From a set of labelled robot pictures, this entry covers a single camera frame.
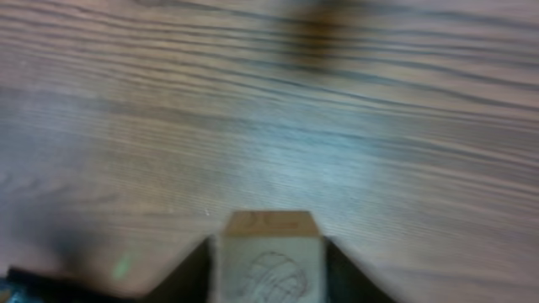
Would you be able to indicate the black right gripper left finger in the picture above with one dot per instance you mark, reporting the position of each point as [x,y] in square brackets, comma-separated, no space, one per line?
[189,281]

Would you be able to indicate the wooden block number 3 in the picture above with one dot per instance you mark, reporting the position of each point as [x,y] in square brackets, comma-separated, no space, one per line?
[270,256]

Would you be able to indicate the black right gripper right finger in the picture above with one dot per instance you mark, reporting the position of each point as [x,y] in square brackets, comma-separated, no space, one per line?
[347,280]

